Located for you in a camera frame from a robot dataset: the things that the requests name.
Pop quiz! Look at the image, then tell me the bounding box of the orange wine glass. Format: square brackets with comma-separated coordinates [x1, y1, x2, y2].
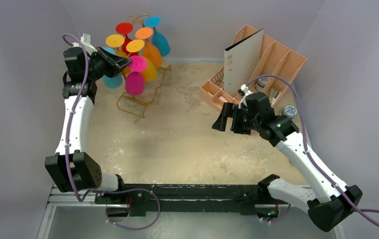
[135, 27, 163, 68]

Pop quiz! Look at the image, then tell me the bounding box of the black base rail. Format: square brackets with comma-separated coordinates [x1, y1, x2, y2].
[95, 184, 288, 218]

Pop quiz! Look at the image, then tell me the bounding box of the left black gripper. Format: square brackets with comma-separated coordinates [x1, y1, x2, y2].
[86, 47, 130, 82]

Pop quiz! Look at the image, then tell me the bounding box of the white binder folder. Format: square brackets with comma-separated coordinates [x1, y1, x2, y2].
[223, 25, 264, 96]

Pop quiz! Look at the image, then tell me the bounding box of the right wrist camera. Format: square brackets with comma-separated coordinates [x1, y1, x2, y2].
[238, 84, 252, 109]

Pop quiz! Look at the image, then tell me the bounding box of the pink wine glass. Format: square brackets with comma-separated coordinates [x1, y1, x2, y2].
[125, 56, 147, 96]

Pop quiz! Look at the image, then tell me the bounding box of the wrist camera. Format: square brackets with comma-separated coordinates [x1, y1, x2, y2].
[80, 33, 97, 55]
[238, 84, 252, 109]

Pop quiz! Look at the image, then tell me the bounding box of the red wine glass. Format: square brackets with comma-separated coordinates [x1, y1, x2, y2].
[116, 22, 139, 56]

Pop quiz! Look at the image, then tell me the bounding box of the peach plastic file organizer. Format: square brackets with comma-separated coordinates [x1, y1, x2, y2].
[200, 33, 307, 112]

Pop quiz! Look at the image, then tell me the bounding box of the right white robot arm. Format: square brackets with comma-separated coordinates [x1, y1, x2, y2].
[212, 103, 363, 232]

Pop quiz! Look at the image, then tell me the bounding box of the patterned tin in organizer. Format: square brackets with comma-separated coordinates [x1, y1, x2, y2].
[255, 77, 270, 92]

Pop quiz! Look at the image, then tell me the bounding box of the gold wire glass rack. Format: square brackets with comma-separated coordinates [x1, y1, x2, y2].
[116, 14, 171, 118]

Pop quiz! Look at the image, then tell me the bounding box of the rear yellow wine glass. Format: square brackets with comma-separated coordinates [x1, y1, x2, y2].
[105, 34, 131, 58]

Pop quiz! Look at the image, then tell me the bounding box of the front yellow wine glass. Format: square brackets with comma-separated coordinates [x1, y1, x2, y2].
[126, 39, 157, 82]

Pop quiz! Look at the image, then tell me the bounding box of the blue wine glass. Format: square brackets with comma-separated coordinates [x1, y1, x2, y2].
[103, 47, 123, 89]
[144, 16, 171, 57]

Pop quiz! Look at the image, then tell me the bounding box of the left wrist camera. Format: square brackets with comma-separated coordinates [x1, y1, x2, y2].
[80, 33, 97, 55]

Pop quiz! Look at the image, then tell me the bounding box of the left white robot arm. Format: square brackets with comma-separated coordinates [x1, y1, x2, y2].
[44, 46, 131, 204]

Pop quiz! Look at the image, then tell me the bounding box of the yellow wine glass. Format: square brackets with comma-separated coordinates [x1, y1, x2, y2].
[126, 39, 157, 82]
[105, 34, 131, 58]

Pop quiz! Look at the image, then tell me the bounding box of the grey tape roll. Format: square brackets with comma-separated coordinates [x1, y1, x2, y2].
[282, 105, 298, 119]

